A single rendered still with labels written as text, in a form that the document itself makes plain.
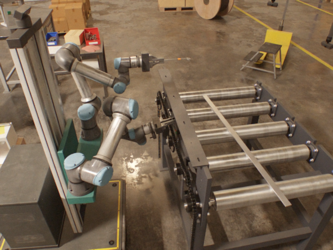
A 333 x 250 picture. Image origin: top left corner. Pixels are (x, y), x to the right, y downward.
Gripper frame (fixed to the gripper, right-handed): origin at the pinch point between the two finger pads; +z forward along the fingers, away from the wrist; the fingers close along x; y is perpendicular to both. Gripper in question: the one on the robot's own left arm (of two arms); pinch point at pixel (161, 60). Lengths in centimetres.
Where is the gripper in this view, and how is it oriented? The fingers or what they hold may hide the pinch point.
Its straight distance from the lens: 189.4
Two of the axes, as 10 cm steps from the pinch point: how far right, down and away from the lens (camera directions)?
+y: 1.8, 5.8, -7.9
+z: 9.8, -1.0, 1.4
